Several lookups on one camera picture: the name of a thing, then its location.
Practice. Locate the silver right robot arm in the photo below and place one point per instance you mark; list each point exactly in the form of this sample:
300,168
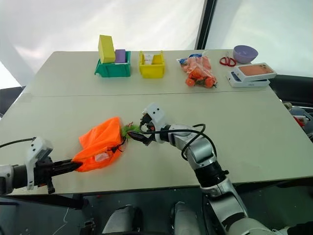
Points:
200,151

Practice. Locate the dark rounded shape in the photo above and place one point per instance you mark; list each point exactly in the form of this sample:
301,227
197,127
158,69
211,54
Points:
185,219
122,220

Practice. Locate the white phone box orange picture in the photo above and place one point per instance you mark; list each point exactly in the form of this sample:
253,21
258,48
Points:
254,72

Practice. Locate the white card box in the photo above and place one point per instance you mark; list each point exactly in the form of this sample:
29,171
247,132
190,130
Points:
148,58

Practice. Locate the orange pouch with green trim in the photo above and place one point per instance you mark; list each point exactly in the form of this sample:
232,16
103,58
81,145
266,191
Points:
100,139

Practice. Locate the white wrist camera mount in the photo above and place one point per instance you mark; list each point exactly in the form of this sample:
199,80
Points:
156,113
36,149

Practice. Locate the pile of clutter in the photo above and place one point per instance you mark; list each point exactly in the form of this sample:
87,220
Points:
302,117

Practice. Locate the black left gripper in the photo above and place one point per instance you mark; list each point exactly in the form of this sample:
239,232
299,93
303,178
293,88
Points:
41,171

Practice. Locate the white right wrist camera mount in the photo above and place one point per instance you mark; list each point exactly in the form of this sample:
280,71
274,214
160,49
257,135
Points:
156,113

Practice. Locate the clear bag of orange toys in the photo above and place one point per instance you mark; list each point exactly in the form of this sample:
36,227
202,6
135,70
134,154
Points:
198,71

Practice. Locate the green plastic bin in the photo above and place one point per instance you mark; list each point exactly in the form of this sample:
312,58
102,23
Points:
113,69

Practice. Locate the purple bowl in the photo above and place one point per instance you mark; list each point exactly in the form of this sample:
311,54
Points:
245,54

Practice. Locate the white phone box blue side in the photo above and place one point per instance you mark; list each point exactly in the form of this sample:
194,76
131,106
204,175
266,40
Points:
244,83

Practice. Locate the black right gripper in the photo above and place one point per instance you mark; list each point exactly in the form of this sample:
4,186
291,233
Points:
148,128

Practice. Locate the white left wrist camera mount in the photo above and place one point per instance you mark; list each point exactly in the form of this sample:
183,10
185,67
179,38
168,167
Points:
36,149

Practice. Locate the black sofa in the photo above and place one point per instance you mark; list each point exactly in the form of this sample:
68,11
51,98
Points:
293,88

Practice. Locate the purple block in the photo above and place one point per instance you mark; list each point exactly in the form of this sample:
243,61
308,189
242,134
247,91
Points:
120,55

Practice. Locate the red scissors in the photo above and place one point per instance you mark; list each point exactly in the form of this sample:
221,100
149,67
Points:
227,61

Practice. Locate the black table frame bar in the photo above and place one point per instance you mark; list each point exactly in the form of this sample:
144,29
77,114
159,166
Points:
49,200

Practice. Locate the large yellow block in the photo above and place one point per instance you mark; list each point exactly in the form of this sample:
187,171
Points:
106,49

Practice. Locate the black window post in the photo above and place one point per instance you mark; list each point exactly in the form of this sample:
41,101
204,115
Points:
205,24

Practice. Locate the yellow plastic bin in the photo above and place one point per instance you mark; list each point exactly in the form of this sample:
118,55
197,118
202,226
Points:
151,70

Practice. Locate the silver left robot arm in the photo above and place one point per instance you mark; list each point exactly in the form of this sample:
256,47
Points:
9,177

